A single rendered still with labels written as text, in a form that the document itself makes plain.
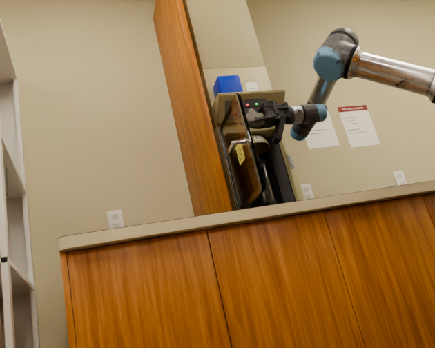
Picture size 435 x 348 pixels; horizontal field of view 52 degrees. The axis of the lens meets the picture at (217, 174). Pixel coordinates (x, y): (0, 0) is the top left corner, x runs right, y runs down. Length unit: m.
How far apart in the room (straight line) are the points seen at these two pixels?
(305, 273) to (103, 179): 1.14
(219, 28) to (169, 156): 0.69
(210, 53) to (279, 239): 1.01
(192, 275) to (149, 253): 0.15
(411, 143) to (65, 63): 2.11
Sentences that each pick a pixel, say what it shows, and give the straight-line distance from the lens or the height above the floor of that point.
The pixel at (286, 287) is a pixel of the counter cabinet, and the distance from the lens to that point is 1.55.
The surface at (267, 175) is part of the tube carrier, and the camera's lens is 2.01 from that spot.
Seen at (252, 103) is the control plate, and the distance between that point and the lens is 1.99.
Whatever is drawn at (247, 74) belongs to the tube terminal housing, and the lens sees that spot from 2.17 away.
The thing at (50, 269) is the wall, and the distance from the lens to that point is 2.16.
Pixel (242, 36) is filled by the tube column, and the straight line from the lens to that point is 2.30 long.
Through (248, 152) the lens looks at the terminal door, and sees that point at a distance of 1.64.
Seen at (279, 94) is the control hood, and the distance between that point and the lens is 2.04.
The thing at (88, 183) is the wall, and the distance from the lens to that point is 2.26.
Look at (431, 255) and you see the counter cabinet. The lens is 1.88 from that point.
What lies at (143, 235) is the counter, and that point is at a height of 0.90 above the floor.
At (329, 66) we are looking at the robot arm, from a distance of 1.59.
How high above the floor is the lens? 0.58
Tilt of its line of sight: 19 degrees up
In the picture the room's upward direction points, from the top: 13 degrees counter-clockwise
